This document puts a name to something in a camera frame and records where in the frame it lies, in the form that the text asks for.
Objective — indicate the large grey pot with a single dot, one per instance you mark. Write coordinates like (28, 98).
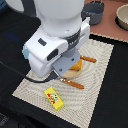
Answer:
(94, 10)

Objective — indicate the knife with wooden handle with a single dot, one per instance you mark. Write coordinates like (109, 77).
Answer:
(88, 59)

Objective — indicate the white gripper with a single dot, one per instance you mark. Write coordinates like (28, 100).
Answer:
(55, 54)

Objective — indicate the beige woven placemat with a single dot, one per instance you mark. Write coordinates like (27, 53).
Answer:
(78, 103)

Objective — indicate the orange bread loaf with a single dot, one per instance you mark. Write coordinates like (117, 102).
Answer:
(77, 65)

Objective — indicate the cream bowl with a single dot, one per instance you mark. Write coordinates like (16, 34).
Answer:
(122, 14)

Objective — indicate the fork with wooden handle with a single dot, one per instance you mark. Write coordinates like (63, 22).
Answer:
(71, 83)

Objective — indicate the yellow butter box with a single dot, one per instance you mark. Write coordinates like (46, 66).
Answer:
(54, 99)

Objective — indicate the pink stove board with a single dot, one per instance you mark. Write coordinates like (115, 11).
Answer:
(108, 27)

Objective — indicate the light blue milk carton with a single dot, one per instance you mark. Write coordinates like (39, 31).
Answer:
(25, 52)

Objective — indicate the round tan plate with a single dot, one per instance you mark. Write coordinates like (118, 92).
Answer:
(71, 73)

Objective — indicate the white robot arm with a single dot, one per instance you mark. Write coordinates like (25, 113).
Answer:
(60, 18)

